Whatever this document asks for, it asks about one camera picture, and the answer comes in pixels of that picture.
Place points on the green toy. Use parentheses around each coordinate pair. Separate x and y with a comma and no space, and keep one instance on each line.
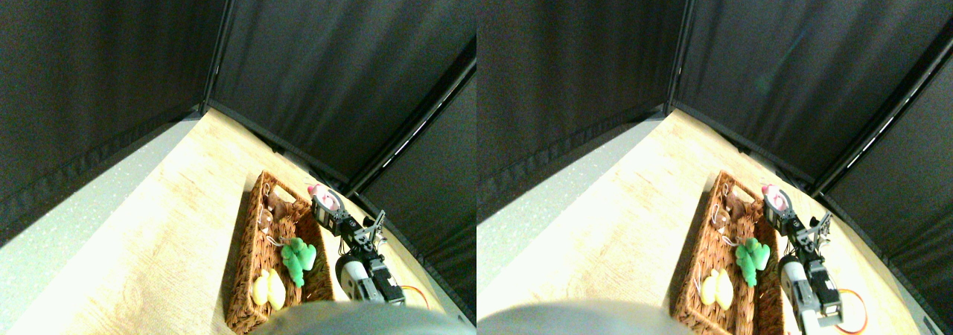
(308,253)
(762,253)
(750,264)
(295,264)

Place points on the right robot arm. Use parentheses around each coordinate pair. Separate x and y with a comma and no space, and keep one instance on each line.
(795,283)
(354,275)

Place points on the black curtain stand pole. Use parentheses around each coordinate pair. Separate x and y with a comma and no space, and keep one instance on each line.
(220,48)
(683,48)
(882,123)
(413,125)

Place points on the brown wicker basket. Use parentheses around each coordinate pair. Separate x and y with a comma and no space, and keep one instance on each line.
(703,275)
(253,275)

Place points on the brown monkey toy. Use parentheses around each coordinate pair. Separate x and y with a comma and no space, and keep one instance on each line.
(283,210)
(722,222)
(266,223)
(737,210)

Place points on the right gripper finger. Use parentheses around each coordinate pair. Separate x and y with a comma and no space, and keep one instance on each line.
(768,211)
(792,210)
(341,208)
(316,210)

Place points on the yellow toy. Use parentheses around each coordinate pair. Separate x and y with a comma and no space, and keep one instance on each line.
(269,290)
(717,290)

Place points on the pink toy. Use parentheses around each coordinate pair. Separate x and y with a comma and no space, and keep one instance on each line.
(770,191)
(319,190)

